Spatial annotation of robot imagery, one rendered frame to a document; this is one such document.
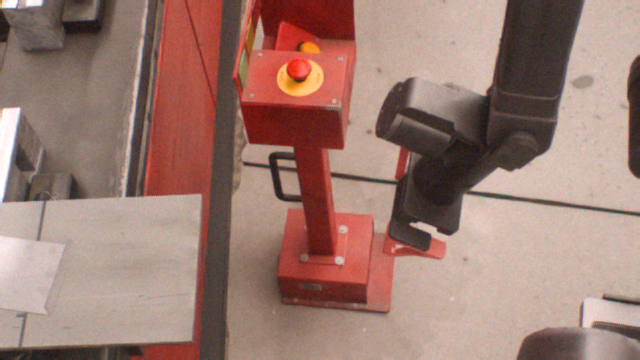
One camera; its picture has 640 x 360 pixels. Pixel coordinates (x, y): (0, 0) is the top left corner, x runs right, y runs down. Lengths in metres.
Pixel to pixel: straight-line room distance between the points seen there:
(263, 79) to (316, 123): 0.11
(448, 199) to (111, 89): 0.59
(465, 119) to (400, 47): 1.62
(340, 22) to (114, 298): 0.69
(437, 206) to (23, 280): 0.46
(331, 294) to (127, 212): 1.02
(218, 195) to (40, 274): 1.16
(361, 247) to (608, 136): 0.72
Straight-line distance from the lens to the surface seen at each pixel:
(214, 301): 2.04
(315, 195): 1.74
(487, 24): 2.51
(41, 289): 1.03
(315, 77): 1.40
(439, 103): 0.82
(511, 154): 0.80
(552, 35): 0.71
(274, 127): 1.43
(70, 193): 1.21
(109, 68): 1.35
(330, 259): 1.96
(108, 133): 1.28
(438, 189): 0.90
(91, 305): 1.01
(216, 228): 2.12
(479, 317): 2.05
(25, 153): 1.23
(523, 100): 0.76
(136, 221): 1.04
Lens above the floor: 1.88
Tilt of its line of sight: 59 degrees down
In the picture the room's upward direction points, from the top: 6 degrees counter-clockwise
